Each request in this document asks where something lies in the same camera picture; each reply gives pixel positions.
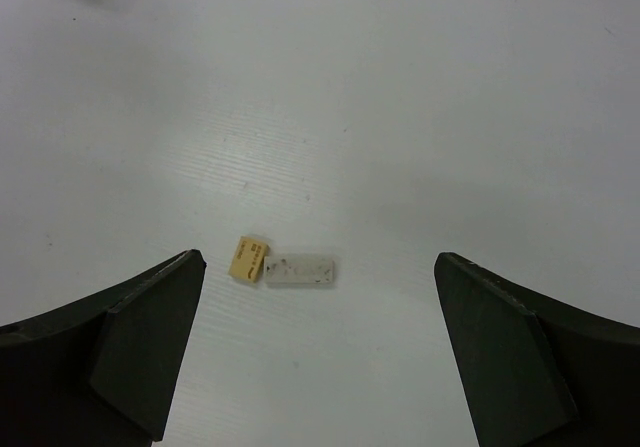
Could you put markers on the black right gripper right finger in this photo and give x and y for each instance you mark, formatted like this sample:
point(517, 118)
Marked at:
point(536, 371)

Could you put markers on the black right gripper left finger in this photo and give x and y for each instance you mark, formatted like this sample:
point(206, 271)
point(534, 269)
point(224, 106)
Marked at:
point(101, 371)

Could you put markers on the yellow eraser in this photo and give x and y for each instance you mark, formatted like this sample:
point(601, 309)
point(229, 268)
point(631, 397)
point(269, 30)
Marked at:
point(248, 259)

